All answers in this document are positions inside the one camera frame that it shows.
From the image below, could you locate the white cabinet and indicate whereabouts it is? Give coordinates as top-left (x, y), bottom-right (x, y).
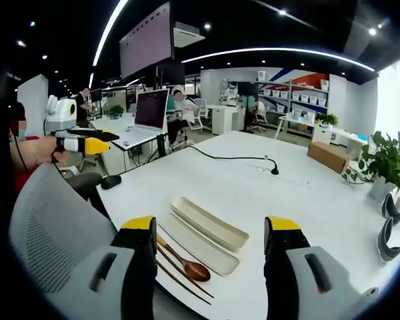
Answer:
top-left (205, 104), bottom-right (247, 136)

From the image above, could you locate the white laptop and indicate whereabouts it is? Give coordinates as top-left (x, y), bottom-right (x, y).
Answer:
top-left (111, 88), bottom-right (171, 149)

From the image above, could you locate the large hanging screen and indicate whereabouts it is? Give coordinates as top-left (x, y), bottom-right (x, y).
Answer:
top-left (119, 1), bottom-right (173, 81)

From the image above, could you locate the beige cutlery case lid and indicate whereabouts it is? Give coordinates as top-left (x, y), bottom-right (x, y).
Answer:
top-left (170, 196), bottom-right (250, 253)

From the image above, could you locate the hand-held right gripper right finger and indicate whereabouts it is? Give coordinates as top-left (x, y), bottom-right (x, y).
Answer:
top-left (263, 215), bottom-right (381, 320)

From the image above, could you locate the dark wooden chopstick utensil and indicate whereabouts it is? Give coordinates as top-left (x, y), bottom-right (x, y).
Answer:
top-left (155, 259), bottom-right (213, 306)
top-left (156, 245), bottom-right (215, 299)

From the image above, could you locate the white ceiling air unit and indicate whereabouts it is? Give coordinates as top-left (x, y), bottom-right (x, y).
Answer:
top-left (172, 21), bottom-right (206, 48)

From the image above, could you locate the grey black curved band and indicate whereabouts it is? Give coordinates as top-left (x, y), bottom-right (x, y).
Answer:
top-left (381, 192), bottom-right (400, 226)
top-left (377, 216), bottom-right (400, 263)

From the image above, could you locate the grey mesh office chair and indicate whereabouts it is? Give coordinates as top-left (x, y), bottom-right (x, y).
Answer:
top-left (8, 163), bottom-right (121, 303)

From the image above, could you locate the small green desk plant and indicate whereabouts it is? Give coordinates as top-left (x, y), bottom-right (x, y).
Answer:
top-left (105, 104), bottom-right (125, 120)

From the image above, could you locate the white office desk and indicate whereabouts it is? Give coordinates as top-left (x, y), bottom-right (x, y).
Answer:
top-left (88, 112), bottom-right (170, 175)

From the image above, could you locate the black cable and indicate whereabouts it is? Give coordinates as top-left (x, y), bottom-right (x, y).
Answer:
top-left (185, 145), bottom-right (280, 176)

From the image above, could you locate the green plant on low cabinet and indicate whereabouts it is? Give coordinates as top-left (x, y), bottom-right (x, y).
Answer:
top-left (314, 112), bottom-right (340, 128)

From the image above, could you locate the person's left hand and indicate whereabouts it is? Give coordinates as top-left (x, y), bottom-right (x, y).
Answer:
top-left (49, 150), bottom-right (71, 165)

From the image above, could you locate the beige cutlery case base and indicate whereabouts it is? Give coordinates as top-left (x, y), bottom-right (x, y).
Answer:
top-left (157, 213), bottom-right (240, 277)

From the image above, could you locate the storage shelf with white bins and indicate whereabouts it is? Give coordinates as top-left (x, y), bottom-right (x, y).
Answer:
top-left (255, 79), bottom-right (331, 136)

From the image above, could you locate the white office chair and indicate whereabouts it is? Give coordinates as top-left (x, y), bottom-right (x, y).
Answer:
top-left (248, 99), bottom-right (271, 133)
top-left (185, 97), bottom-right (210, 133)

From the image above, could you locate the brown cardboard box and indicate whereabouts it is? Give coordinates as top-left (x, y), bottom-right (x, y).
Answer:
top-left (307, 141), bottom-right (351, 175)

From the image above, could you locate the green potted plant white pot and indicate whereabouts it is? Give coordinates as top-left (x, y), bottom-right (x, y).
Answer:
top-left (341, 130), bottom-right (400, 204)

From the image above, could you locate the wooden spoon utensil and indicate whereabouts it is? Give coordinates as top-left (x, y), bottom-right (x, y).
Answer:
top-left (156, 233), bottom-right (211, 283)

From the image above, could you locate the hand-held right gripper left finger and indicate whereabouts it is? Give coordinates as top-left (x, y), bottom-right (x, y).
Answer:
top-left (46, 215), bottom-right (159, 320)

